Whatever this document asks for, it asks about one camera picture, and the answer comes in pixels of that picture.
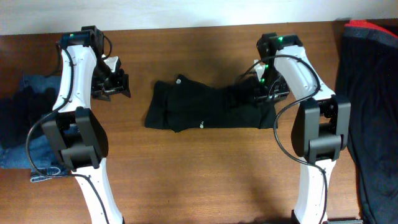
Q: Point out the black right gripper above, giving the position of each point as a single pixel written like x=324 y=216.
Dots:
x=279 y=94

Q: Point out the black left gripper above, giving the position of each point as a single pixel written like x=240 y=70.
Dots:
x=120 y=84

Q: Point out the dark green polo shirt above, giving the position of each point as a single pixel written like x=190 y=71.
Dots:
x=186 y=104

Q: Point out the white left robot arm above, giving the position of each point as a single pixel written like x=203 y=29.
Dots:
x=78 y=140

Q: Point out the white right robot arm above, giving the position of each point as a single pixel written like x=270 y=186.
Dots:
x=320 y=129

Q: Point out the black crumpled garment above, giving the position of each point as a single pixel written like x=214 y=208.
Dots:
x=21 y=111

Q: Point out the black bag with red trim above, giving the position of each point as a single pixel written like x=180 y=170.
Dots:
x=367 y=75

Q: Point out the blue denim jeans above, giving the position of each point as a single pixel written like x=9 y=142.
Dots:
x=40 y=151

